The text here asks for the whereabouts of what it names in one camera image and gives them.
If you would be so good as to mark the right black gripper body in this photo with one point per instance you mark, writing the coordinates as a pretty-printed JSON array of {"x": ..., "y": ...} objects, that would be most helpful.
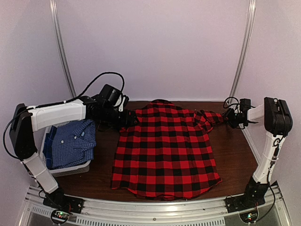
[{"x": 233, "y": 119}]

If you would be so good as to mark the left circuit board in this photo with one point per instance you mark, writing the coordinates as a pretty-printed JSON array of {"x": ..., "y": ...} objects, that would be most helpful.
[{"x": 59, "y": 216}]

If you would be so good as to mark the red black plaid shirt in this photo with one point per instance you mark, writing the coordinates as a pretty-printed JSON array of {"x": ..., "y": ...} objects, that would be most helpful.
[{"x": 167, "y": 155}]

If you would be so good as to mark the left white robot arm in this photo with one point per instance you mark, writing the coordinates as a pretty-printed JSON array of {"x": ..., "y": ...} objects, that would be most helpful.
[{"x": 26, "y": 131}]

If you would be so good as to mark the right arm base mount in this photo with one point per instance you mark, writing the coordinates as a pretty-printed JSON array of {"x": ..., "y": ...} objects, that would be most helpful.
[{"x": 253, "y": 196}]

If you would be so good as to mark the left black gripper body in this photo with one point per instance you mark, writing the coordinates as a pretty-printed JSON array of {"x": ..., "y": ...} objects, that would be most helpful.
[{"x": 115, "y": 119}]

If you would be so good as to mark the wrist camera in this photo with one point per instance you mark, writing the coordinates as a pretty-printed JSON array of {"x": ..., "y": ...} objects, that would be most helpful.
[
  {"x": 110, "y": 96},
  {"x": 244, "y": 105}
]

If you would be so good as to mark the front aluminium frame rail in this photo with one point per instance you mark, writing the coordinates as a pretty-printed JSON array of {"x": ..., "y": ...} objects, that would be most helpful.
[{"x": 207, "y": 212}]

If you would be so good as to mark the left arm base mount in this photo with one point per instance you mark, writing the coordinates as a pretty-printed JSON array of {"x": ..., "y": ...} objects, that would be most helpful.
[{"x": 60, "y": 201}]

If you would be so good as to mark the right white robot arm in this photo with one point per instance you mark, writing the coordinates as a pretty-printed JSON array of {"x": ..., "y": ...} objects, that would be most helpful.
[{"x": 277, "y": 122}]

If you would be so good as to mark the aluminium corner post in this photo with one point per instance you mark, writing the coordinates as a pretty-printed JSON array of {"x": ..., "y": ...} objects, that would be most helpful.
[
  {"x": 60, "y": 46},
  {"x": 245, "y": 44}
]

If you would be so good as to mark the blue checkered shirt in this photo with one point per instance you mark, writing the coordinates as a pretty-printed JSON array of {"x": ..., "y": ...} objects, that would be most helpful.
[{"x": 69, "y": 145}]

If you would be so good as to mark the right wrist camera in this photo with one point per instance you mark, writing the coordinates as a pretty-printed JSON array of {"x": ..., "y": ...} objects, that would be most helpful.
[{"x": 244, "y": 105}]

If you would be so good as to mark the white plastic laundry basket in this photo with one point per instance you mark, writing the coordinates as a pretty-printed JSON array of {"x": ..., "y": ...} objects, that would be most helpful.
[{"x": 82, "y": 168}]

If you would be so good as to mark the right circuit board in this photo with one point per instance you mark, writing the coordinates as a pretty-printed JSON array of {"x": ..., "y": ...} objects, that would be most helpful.
[{"x": 249, "y": 216}]

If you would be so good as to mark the circuit board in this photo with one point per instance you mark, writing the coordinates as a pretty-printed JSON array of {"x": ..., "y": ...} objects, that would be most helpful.
[
  {"x": 59, "y": 216},
  {"x": 249, "y": 216}
]

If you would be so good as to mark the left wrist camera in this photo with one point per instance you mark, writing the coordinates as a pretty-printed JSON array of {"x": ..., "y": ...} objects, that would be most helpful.
[{"x": 110, "y": 96}]

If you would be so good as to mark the right aluminium corner post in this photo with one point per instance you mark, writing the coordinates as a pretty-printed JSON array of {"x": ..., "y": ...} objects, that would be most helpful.
[{"x": 245, "y": 44}]

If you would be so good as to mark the left aluminium corner post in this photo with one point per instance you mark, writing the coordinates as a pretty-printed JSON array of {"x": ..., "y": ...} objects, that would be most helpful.
[{"x": 60, "y": 46}]

